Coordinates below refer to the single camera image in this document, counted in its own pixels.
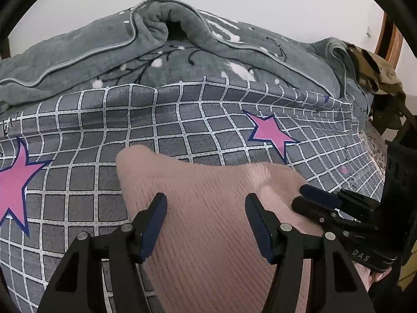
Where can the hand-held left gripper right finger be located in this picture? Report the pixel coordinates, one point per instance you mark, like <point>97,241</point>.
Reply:
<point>260,231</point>

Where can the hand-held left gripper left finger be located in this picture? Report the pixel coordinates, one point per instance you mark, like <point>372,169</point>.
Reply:
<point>151,231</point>

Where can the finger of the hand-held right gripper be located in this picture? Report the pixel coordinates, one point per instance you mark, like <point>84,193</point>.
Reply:
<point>309,208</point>
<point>319,195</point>

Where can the pink ribbed knit sweater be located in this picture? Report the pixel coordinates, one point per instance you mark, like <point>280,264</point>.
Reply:
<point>202,202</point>

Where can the grey checked star bed cover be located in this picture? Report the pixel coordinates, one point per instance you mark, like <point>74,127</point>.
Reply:
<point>163,130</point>

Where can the dark wooden chair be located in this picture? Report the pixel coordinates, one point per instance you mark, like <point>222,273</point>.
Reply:
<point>389,117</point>

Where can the camouflage cloth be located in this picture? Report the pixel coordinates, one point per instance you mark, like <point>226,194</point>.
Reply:
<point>378,68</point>

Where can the grey-green floral quilt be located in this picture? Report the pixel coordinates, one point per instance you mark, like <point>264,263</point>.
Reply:
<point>97,45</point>

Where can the brown wooden door frame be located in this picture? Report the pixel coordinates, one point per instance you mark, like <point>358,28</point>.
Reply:
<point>387,39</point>

